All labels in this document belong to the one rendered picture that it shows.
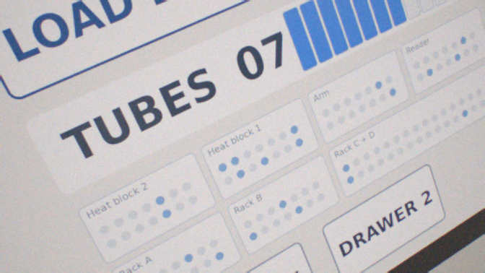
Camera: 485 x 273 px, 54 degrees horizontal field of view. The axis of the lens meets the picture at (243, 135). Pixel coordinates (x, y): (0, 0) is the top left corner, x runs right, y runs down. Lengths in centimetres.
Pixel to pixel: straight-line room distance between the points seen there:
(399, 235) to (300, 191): 9
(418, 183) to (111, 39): 23
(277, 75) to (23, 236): 17
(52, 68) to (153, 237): 11
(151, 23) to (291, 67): 9
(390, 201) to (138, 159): 18
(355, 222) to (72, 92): 20
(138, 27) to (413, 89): 19
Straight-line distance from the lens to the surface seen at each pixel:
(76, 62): 27
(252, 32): 29
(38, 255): 28
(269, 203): 30
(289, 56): 30
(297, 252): 32
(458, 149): 38
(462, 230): 40
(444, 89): 36
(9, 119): 27
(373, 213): 34
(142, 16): 27
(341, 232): 33
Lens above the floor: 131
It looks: 53 degrees down
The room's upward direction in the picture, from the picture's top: 6 degrees counter-clockwise
